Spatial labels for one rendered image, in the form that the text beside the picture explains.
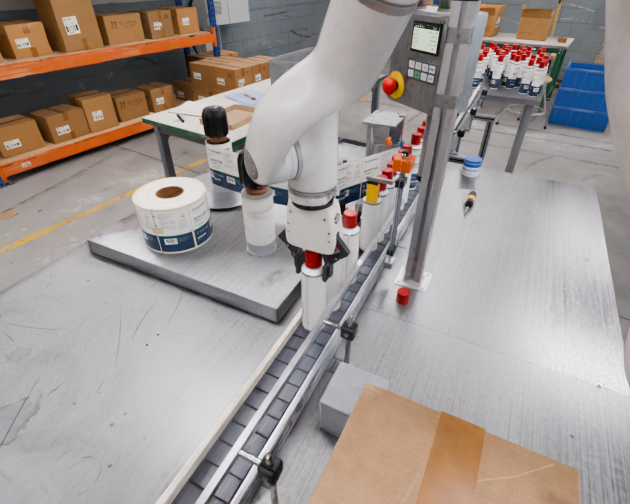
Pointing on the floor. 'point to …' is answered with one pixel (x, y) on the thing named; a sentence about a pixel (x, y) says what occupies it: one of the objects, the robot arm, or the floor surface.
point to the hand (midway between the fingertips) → (313, 267)
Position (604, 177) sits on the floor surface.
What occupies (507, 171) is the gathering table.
